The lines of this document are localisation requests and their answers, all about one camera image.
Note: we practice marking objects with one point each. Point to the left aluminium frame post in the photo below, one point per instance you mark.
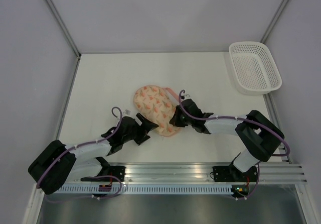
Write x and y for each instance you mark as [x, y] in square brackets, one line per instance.
[57, 16]

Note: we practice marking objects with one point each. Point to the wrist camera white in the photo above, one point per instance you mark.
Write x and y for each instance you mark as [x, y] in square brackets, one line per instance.
[185, 96]
[127, 112]

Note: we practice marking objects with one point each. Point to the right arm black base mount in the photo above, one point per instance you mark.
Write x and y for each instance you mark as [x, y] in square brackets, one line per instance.
[226, 174]

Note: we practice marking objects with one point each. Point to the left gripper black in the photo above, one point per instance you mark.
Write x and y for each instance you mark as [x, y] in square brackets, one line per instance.
[142, 137]

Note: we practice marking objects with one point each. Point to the aluminium mounting rail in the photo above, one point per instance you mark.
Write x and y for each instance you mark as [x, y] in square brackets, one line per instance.
[199, 173]

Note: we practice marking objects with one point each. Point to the aluminium frame post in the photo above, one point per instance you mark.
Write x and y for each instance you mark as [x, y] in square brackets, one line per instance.
[281, 7]
[57, 16]

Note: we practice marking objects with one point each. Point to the white perforated plastic basket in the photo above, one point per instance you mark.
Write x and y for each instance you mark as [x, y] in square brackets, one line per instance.
[253, 68]

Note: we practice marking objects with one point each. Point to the floral mesh laundry bag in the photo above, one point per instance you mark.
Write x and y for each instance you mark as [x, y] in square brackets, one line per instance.
[158, 105]

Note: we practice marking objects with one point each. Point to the white slotted cable duct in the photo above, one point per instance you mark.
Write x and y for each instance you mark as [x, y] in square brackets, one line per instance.
[146, 189]

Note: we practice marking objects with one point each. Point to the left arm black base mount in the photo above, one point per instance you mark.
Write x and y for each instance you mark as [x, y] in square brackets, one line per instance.
[116, 171]

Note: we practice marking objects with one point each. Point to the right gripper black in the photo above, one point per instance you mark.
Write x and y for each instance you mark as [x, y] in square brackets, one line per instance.
[175, 122]

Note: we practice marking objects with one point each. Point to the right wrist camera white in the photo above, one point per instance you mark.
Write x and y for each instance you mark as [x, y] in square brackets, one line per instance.
[185, 96]

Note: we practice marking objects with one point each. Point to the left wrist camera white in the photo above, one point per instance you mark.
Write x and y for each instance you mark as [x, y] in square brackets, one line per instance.
[127, 112]

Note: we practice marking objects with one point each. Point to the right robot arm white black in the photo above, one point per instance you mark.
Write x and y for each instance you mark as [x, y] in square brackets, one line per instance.
[260, 137]

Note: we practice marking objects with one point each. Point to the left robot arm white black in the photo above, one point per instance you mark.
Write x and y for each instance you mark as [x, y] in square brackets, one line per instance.
[60, 163]

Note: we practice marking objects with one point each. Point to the right aluminium frame post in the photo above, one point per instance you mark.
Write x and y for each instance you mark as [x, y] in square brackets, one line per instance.
[281, 7]

